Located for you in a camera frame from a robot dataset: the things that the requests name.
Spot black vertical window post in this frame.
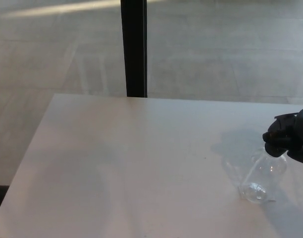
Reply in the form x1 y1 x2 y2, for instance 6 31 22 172
120 0 149 98

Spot black spray trigger lid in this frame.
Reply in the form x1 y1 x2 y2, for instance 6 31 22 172
262 131 292 158

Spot clear plastic spray bottle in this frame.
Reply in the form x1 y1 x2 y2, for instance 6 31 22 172
238 146 289 205

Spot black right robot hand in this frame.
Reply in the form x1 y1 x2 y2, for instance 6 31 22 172
267 107 303 165

